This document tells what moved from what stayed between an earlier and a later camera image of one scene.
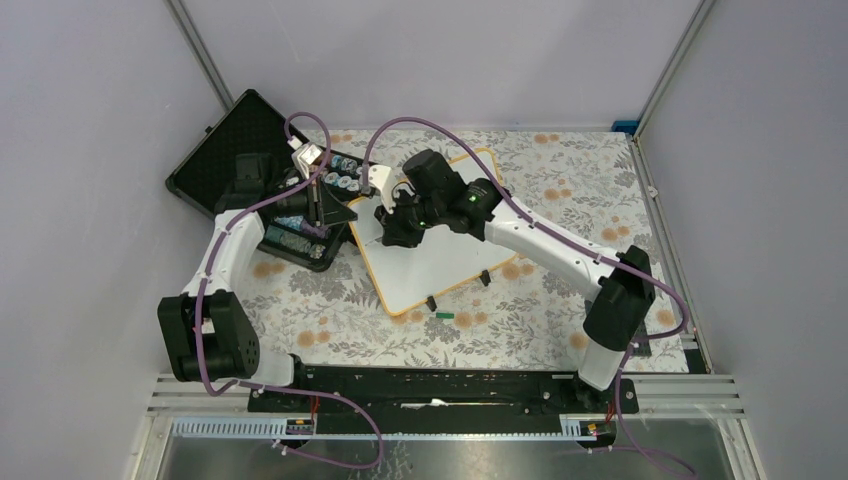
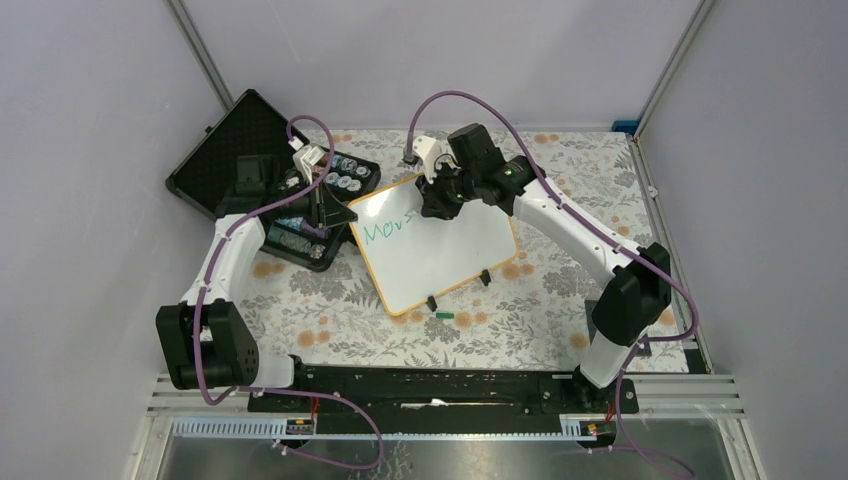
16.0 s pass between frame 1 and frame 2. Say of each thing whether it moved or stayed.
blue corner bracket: stayed
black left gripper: stayed
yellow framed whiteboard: stayed
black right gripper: moved
